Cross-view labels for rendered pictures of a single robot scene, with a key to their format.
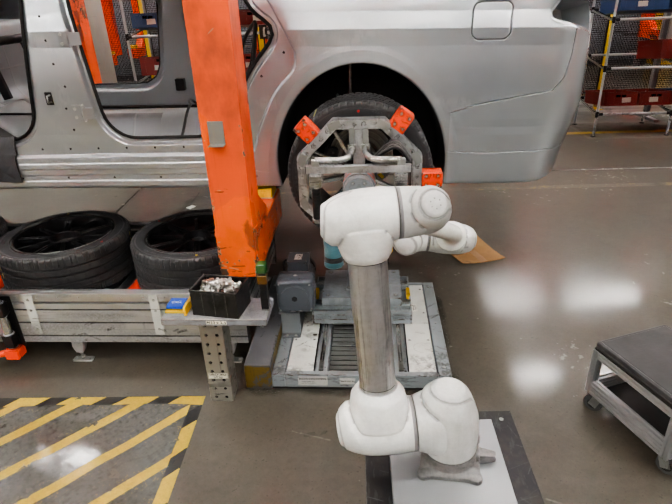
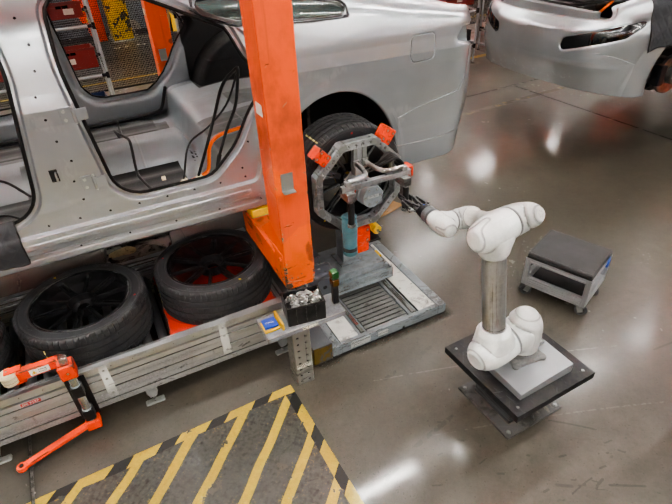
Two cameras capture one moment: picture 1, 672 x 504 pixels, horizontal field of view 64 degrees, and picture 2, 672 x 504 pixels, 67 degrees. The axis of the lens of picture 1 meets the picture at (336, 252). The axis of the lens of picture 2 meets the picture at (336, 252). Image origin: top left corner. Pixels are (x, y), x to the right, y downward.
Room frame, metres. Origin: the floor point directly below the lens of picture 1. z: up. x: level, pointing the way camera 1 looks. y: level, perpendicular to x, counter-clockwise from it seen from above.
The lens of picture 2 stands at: (0.09, 1.29, 2.22)
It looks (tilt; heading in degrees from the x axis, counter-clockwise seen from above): 35 degrees down; 330
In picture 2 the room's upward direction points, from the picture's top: 3 degrees counter-clockwise
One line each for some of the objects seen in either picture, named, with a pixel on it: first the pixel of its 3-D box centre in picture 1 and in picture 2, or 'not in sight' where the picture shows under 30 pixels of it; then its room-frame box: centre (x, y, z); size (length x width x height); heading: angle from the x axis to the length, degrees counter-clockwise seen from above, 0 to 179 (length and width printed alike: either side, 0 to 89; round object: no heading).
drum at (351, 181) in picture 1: (359, 184); (363, 189); (2.20, -0.11, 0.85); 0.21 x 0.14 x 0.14; 176
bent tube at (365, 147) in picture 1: (382, 146); (384, 158); (2.14, -0.21, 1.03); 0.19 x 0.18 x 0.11; 176
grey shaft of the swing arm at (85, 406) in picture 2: (1, 313); (79, 392); (2.15, 1.58, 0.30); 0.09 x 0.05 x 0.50; 86
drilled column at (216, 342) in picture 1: (218, 355); (299, 350); (1.89, 0.52, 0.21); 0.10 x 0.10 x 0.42; 86
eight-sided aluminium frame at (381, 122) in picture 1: (359, 179); (357, 184); (2.27, -0.12, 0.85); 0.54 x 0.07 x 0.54; 86
